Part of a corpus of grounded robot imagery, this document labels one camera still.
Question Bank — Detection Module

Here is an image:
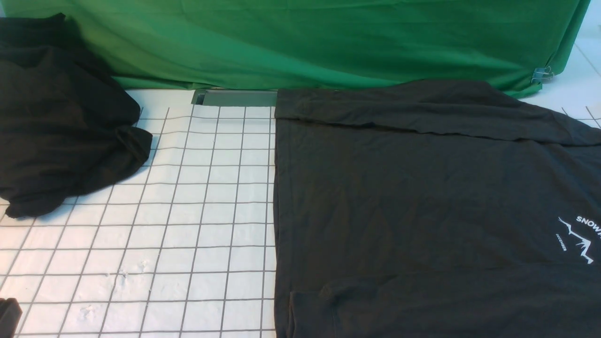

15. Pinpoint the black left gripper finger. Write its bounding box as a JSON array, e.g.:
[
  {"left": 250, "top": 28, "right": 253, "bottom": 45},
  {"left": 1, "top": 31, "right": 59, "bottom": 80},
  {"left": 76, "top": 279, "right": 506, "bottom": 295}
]
[{"left": 0, "top": 298, "right": 23, "bottom": 338}]

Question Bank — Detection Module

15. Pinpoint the white grid paper mat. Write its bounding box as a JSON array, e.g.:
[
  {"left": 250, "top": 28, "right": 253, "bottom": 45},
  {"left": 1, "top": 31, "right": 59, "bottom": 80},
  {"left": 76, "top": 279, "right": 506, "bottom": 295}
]
[{"left": 0, "top": 104, "right": 601, "bottom": 338}]

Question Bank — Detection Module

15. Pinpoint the dark gray long-sleeve shirt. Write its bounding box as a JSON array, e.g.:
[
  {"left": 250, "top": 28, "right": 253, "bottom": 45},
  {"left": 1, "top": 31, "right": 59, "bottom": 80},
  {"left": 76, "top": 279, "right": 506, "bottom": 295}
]
[{"left": 273, "top": 80, "right": 601, "bottom": 338}]

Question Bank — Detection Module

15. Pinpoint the green backdrop cloth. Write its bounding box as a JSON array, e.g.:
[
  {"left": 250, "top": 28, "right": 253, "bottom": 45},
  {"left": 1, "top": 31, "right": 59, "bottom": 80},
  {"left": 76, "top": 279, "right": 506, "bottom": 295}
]
[{"left": 1, "top": 0, "right": 590, "bottom": 98}]

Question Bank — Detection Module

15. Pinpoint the silver binder clip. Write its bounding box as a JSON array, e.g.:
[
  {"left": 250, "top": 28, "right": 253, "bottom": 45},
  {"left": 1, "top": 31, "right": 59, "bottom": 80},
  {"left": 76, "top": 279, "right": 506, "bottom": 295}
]
[{"left": 531, "top": 66, "right": 555, "bottom": 85}]

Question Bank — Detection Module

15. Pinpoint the black crumpled cloth pile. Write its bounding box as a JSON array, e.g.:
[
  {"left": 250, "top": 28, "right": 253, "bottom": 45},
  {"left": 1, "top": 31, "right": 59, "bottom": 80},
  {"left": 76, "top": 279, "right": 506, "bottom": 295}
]
[{"left": 0, "top": 13, "right": 153, "bottom": 218}]

